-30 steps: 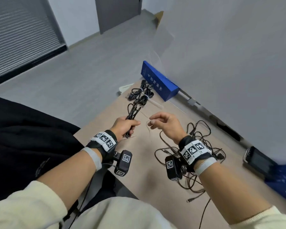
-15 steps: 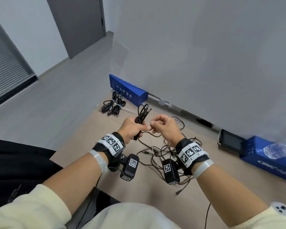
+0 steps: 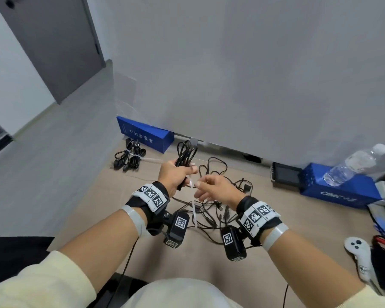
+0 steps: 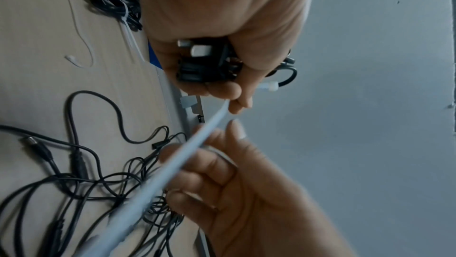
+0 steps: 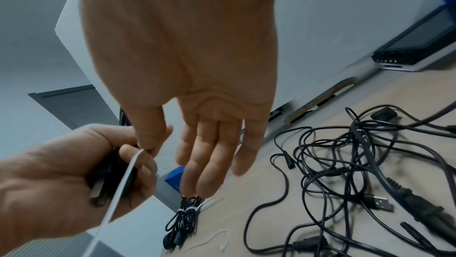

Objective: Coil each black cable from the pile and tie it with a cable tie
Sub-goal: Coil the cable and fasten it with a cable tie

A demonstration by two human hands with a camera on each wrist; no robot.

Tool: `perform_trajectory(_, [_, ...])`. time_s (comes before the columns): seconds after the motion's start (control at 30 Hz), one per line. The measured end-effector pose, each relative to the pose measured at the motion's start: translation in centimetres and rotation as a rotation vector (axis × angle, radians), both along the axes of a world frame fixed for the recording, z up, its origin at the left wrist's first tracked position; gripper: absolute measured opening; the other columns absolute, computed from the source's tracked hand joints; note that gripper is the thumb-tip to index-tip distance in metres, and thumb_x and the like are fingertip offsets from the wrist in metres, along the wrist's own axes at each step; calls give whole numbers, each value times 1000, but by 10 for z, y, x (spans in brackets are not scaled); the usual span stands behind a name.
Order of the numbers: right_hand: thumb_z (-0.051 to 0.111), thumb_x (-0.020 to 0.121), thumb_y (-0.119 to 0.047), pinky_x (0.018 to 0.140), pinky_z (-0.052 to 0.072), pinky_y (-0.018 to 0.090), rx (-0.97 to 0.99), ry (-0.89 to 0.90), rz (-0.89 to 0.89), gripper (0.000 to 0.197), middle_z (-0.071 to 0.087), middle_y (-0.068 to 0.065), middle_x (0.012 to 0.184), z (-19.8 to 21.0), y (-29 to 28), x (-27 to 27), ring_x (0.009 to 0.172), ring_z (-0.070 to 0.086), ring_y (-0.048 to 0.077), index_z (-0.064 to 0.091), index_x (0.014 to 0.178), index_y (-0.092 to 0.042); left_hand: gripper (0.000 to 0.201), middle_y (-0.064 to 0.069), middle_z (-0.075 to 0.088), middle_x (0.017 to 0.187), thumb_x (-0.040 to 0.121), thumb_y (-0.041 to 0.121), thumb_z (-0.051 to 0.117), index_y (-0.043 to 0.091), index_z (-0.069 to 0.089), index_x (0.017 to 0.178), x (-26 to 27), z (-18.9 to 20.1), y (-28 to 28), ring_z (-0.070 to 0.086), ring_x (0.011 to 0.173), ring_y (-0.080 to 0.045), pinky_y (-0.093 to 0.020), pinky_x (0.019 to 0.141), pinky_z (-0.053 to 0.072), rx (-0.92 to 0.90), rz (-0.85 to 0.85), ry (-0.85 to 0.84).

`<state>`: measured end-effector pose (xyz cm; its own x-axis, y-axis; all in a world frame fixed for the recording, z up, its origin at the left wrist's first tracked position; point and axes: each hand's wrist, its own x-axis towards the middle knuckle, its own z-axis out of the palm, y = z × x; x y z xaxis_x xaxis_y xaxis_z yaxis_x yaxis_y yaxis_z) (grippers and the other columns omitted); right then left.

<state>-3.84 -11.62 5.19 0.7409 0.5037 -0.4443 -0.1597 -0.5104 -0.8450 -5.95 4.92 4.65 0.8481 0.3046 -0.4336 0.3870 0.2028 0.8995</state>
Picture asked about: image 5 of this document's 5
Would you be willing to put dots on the person's right hand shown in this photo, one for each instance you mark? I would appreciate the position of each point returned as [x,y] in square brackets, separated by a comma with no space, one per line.
[178,39]

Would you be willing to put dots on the person's left hand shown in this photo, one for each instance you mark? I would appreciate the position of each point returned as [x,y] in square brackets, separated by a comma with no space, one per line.
[46,188]

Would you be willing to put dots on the grey window blinds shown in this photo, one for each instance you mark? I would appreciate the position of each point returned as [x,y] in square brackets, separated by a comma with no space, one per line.
[53,247]

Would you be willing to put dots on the grey door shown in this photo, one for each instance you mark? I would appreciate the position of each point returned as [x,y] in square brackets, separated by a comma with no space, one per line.
[71,106]

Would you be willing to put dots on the blue triangular box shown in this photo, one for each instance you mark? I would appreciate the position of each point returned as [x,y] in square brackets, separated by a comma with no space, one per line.
[174,180]

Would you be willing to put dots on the light wooden table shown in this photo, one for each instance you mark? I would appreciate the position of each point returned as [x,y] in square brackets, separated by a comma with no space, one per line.
[228,216]

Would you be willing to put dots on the small black screen device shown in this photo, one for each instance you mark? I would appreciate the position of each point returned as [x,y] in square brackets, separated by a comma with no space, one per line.
[417,39]

